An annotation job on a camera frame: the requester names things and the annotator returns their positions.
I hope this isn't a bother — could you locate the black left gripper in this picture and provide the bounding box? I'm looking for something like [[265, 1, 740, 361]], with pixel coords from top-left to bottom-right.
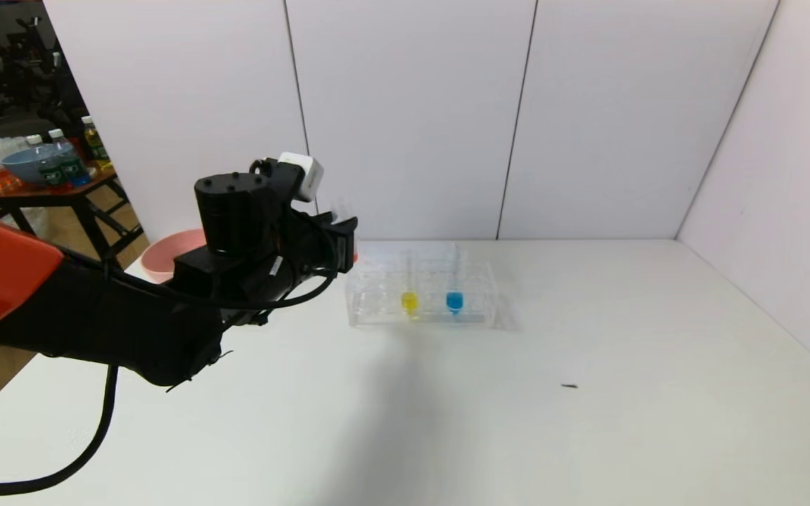
[[295, 211, 359, 273]]

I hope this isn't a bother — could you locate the test tube with red pigment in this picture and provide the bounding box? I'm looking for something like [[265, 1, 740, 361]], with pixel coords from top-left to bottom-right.
[[330, 200, 361, 269]]

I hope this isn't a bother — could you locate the test tube with yellow pigment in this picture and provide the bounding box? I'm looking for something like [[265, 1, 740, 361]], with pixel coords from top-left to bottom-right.
[[401, 253, 421, 316]]

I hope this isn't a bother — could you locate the test tube with blue pigment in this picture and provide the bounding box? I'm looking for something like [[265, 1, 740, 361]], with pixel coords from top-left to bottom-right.
[[445, 246, 465, 316]]

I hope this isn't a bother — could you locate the clear acrylic test tube rack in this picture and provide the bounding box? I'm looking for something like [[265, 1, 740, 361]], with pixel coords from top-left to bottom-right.
[[347, 256, 499, 330]]

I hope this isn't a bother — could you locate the white paper sheet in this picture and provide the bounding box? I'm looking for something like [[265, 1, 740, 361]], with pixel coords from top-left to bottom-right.
[[356, 242, 461, 273]]

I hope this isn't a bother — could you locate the pink bowl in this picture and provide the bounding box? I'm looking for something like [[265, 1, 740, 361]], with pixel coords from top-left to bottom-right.
[[140, 228, 210, 285]]

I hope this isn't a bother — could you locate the bottle with yellow liquid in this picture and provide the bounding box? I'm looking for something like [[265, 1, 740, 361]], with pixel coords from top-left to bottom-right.
[[81, 116, 113, 171]]

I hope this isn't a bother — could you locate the bottle with blue liquid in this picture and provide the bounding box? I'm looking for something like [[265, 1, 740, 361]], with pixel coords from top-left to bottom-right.
[[49, 129, 91, 187]]

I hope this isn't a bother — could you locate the bottle with dark label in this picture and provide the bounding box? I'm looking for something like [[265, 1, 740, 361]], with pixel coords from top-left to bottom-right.
[[27, 134, 67, 189]]

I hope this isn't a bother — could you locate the brown wooden table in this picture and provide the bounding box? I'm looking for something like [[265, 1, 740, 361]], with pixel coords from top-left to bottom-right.
[[0, 167, 146, 266]]

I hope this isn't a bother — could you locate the blue bowl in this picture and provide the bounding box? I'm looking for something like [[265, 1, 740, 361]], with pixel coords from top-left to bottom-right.
[[1, 145, 74, 186]]

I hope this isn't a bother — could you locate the black background equipment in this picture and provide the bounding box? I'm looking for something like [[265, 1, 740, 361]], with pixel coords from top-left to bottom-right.
[[0, 18, 88, 136]]

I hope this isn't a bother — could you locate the thin black camera cable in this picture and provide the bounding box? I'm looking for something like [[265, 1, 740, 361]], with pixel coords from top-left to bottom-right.
[[106, 239, 341, 311]]

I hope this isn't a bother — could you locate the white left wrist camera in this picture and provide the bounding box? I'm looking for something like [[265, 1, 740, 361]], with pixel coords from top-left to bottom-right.
[[276, 151, 325, 204]]

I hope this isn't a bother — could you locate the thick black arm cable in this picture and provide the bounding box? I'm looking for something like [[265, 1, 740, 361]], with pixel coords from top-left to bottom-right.
[[0, 364, 120, 499]]

